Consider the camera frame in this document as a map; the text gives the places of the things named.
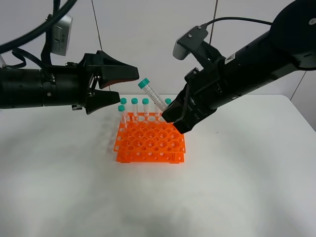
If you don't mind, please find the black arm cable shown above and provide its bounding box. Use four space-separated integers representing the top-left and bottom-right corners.
203 16 273 27
0 0 79 69

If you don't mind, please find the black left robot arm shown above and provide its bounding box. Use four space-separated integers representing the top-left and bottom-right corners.
0 50 139 115

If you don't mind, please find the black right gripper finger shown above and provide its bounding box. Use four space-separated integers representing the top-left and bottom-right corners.
162 85 190 123
173 98 200 134

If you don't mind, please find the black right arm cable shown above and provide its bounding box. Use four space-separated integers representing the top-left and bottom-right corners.
203 16 273 27

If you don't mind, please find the back row tube three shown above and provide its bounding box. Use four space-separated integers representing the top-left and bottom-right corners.
142 98 149 117

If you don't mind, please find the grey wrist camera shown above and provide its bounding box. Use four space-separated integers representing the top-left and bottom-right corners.
51 14 73 56
173 24 208 60

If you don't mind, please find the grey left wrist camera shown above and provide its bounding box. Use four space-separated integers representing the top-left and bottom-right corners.
51 14 73 56

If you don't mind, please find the back row tube four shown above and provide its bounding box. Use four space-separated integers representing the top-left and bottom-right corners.
155 105 160 118

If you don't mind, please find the back row tube five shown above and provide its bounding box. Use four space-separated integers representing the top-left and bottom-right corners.
165 98 172 106

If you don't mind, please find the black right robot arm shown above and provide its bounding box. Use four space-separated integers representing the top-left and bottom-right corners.
162 0 316 134

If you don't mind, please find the orange test tube rack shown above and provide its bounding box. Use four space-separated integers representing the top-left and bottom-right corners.
114 112 186 163

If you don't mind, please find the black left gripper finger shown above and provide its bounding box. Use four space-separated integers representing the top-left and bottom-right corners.
97 50 139 89
85 90 119 115

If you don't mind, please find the back row tube one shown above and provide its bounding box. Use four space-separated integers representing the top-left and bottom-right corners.
119 98 127 116

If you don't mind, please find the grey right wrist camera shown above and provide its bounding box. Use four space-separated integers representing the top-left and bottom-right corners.
173 24 208 60

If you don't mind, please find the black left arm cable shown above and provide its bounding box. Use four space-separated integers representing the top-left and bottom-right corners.
0 0 79 69

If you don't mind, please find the back row tube two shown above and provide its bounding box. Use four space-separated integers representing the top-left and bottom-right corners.
131 98 138 118

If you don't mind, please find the front-left teal-capped tube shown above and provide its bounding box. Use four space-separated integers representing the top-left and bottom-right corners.
118 105 127 128

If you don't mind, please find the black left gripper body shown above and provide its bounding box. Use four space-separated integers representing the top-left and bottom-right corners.
42 53 102 112

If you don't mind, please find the teal-capped test tube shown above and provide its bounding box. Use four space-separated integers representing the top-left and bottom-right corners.
138 78 167 112

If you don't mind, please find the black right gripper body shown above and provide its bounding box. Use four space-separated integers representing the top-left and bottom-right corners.
185 41 237 121

